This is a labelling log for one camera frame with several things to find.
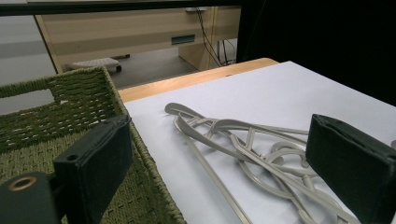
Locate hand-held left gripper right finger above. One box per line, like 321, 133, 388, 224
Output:
304, 113, 396, 224

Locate black horizontal frame bar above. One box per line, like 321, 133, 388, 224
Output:
0, 0, 243, 17

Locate wooden cabinet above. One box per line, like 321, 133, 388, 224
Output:
34, 6, 242, 75

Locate black hanging cables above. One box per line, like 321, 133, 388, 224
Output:
195, 7, 238, 67

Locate low wheeled platform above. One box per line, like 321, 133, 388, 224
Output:
64, 54, 131, 75

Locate green woven basket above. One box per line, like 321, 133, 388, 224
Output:
0, 65, 188, 224

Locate grey plastic clothes hanger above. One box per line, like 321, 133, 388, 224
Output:
186, 116, 312, 175
230, 133, 362, 224
163, 102, 359, 224

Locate black curtain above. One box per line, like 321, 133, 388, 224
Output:
235, 0, 396, 106

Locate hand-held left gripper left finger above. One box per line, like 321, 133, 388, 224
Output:
51, 114, 135, 224

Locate grey drawer handle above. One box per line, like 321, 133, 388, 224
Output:
171, 34, 196, 46

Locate white cabinet panel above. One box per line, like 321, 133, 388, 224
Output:
0, 13, 58, 87

